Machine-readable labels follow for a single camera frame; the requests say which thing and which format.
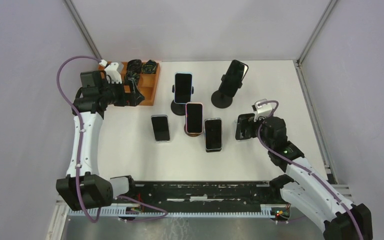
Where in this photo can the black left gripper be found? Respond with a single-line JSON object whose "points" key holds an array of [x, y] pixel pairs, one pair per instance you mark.
{"points": [[132, 99]]}

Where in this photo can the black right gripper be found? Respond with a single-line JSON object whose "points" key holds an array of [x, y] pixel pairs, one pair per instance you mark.
{"points": [[261, 120]]}

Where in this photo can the silver edge smartphone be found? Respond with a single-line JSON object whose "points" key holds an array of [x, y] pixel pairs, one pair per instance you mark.
{"points": [[161, 128]]}

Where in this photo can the pink case smartphone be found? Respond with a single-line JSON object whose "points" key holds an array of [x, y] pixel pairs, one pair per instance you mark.
{"points": [[194, 118]]}

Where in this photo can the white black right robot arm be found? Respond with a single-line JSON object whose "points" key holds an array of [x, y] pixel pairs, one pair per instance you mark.
{"points": [[338, 217]]}

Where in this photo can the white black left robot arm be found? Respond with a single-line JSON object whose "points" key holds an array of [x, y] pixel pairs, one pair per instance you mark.
{"points": [[83, 188]]}

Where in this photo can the black round tall stand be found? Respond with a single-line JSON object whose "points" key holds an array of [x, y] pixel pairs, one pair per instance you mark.
{"points": [[220, 100]]}

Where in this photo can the black round clamp stand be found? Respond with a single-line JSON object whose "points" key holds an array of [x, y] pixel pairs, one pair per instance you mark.
{"points": [[177, 108]]}

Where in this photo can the black folding phone stand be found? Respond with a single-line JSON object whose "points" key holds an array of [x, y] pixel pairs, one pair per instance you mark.
{"points": [[213, 150]]}

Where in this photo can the round wooden base stand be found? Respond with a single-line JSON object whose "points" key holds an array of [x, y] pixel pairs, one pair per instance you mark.
{"points": [[191, 134]]}

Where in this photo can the orange wooden organizer tray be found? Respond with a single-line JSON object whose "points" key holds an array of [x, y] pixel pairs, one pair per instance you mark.
{"points": [[145, 74]]}

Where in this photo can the blue case smartphone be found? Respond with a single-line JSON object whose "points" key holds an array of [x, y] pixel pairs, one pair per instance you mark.
{"points": [[182, 87]]}

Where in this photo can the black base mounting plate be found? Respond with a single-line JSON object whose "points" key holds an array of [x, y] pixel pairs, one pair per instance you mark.
{"points": [[203, 196]]}

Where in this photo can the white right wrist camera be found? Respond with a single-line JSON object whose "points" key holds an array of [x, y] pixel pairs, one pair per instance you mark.
{"points": [[261, 109]]}

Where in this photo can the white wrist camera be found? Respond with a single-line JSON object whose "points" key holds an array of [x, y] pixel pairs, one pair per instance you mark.
{"points": [[113, 70], [261, 109]]}

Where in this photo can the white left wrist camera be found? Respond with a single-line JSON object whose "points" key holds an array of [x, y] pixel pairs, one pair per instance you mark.
{"points": [[113, 70]]}

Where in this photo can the white slotted cable duct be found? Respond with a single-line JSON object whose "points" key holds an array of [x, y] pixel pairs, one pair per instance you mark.
{"points": [[265, 211]]}

